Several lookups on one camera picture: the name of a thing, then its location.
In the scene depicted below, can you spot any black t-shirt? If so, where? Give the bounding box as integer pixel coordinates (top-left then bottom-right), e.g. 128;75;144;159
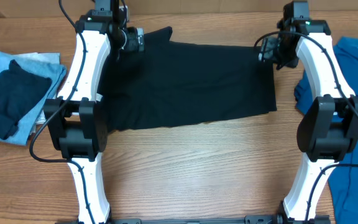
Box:
98;27;277;131

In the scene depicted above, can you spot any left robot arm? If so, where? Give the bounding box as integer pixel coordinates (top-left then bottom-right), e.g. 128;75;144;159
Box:
44;6;144;223

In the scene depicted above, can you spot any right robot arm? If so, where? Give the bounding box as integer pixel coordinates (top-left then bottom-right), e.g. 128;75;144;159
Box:
258;17;358;223

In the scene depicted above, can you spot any white shirt label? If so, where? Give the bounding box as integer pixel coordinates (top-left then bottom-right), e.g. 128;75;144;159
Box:
96;93;103;101

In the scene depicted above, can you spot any folded white patterned cloth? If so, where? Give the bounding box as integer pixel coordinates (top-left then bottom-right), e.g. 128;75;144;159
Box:
16;52;60;134

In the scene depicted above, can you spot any folded light blue shirt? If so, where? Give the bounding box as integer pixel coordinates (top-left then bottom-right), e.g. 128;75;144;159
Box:
0;52;67;146

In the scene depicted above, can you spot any folded navy shirt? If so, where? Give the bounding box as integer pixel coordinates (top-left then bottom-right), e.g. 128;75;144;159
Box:
0;60;52;140

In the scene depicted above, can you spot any cardboard board at back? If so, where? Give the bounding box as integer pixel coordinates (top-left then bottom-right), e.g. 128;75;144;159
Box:
0;0;358;18

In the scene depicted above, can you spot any blue polo shirt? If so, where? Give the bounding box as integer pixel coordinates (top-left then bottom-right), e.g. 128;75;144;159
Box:
283;33;358;223

